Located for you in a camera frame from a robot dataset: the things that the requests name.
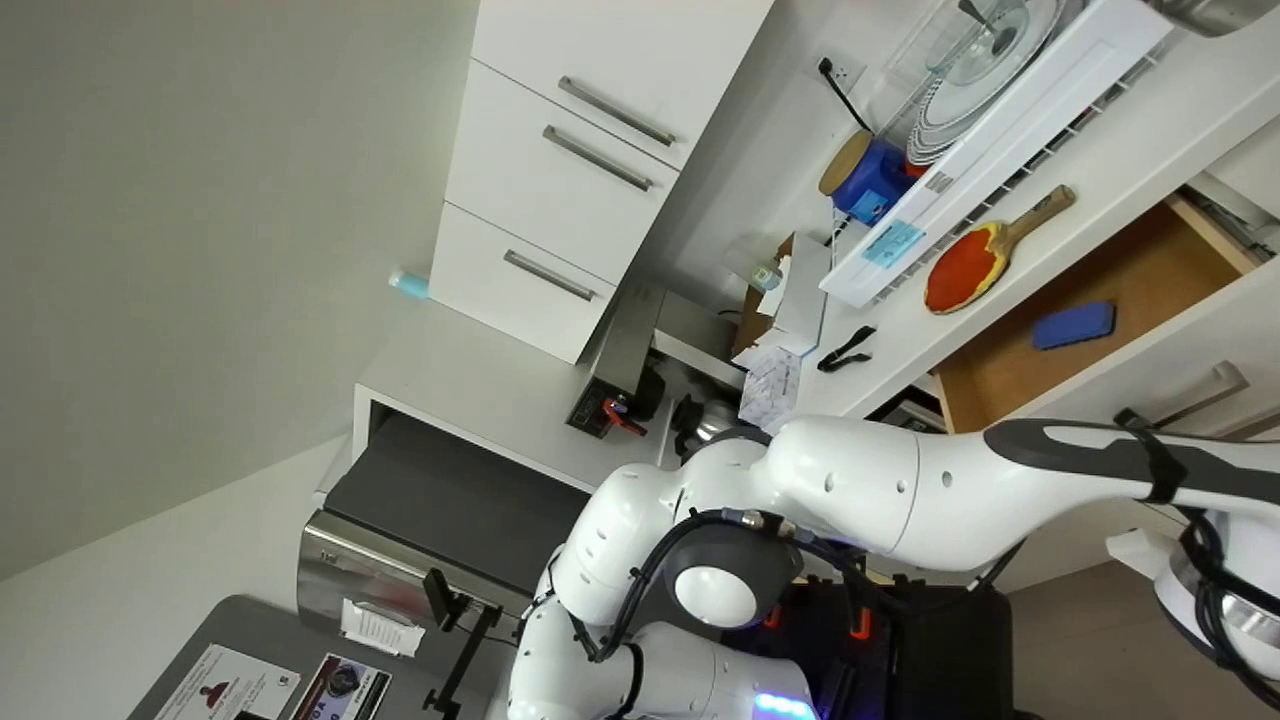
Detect grey metal table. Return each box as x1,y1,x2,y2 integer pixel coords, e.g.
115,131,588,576
124,594,537,720

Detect white lower drawer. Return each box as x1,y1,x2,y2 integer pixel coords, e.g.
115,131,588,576
992,506,1136,595

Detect black power cord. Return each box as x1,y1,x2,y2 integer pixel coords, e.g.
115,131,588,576
815,57,875,137

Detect black tongs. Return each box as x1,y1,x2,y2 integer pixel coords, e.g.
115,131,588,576
812,326,879,377

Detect brown cardboard box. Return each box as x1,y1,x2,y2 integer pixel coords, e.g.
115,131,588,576
727,235,805,360

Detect white plate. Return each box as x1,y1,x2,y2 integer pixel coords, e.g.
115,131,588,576
904,0,1093,166

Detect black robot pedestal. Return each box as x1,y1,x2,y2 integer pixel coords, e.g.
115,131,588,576
757,571,1018,720

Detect blue sponge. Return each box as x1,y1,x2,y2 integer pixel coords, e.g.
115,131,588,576
1028,301,1122,358

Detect red ping pong paddle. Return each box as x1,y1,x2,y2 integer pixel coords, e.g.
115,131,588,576
921,180,1079,319

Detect white printed card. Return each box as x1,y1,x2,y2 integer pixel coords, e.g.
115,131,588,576
157,640,303,720

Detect dark printed card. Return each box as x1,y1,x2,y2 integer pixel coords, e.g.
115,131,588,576
290,649,394,720

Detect white dish rack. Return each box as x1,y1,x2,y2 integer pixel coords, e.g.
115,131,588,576
815,0,1183,311

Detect stainless steel sink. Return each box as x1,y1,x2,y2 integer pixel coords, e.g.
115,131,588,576
1141,0,1280,42

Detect stainless steel bin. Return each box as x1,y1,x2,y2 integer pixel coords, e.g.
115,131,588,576
293,512,473,637

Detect white tissue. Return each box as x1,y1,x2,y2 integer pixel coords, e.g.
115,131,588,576
337,595,428,660

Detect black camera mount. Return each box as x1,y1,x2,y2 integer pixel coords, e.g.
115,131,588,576
419,565,508,720

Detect blue jar with cork lid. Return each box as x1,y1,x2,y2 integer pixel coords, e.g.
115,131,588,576
815,128,921,227

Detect black steel coffee machine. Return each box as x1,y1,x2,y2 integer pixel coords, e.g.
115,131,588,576
565,285,767,465

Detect white sink base cabinet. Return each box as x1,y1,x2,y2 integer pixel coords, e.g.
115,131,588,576
1191,117,1280,258

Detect wooden drawer with white front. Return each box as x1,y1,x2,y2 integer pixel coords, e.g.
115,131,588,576
932,189,1280,441

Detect printed paper sheet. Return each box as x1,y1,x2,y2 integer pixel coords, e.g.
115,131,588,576
736,335,810,431

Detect teal tape piece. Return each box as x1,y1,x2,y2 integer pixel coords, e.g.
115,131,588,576
385,268,437,305

